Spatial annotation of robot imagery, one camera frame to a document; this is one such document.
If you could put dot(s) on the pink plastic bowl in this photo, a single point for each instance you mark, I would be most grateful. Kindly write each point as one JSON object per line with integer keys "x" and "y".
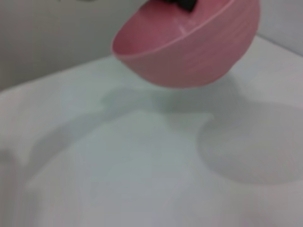
{"x": 189, "y": 47}

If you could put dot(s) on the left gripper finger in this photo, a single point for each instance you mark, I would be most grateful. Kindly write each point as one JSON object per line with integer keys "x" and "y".
{"x": 183, "y": 4}

